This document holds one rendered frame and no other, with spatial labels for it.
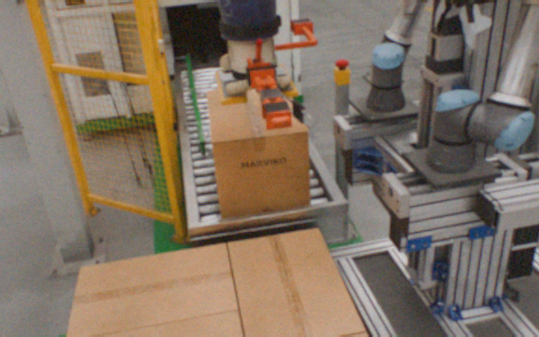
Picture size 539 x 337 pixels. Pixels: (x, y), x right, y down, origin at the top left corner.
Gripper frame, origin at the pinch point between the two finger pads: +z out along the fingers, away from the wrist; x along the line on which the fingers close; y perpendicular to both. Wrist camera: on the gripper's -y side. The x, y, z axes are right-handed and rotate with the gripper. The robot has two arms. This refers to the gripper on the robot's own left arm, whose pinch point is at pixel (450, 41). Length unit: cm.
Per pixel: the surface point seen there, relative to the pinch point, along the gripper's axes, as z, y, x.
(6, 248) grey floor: 152, -174, 180
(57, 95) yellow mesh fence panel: 69, -126, 202
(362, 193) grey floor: 152, 49, 169
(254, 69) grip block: 22, -34, 65
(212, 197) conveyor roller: 97, -52, 108
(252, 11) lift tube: 6, -31, 78
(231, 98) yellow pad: 35, -42, 73
